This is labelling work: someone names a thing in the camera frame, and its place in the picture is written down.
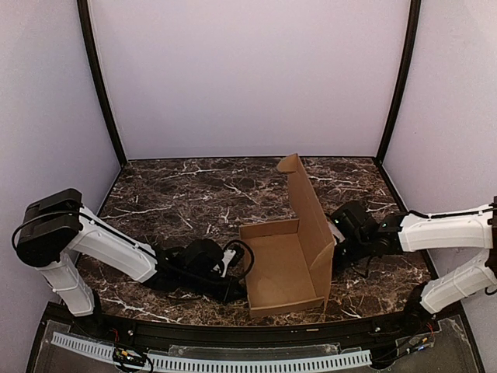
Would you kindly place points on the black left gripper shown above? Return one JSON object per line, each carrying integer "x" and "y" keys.
{"x": 231, "y": 290}

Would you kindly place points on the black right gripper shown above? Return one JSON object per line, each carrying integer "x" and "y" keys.
{"x": 341, "y": 255}

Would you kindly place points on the brown cardboard box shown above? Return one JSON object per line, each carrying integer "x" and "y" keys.
{"x": 292, "y": 270}

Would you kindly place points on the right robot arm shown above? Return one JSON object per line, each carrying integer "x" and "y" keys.
{"x": 360, "y": 236}

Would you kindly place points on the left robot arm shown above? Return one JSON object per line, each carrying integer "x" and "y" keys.
{"x": 59, "y": 224}

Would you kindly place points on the small electronics board left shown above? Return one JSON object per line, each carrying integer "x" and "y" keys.
{"x": 130, "y": 357}

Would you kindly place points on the small electronics board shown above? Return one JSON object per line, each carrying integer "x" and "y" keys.
{"x": 422, "y": 344}
{"x": 130, "y": 357}

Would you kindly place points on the small electronics board right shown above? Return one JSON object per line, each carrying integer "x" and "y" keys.
{"x": 422, "y": 344}

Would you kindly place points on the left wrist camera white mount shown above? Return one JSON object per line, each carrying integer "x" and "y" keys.
{"x": 234, "y": 251}

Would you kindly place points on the white slotted cable duct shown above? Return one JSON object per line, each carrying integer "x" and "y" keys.
{"x": 198, "y": 359}

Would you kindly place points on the black front rail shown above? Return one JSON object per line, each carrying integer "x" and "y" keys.
{"x": 376, "y": 332}

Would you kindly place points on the right black frame post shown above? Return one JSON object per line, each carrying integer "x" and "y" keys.
{"x": 399, "y": 88}

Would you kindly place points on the black frame post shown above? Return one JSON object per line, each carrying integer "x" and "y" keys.
{"x": 98, "y": 80}
{"x": 399, "y": 88}

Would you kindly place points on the left black frame post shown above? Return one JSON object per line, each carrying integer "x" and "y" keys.
{"x": 98, "y": 80}

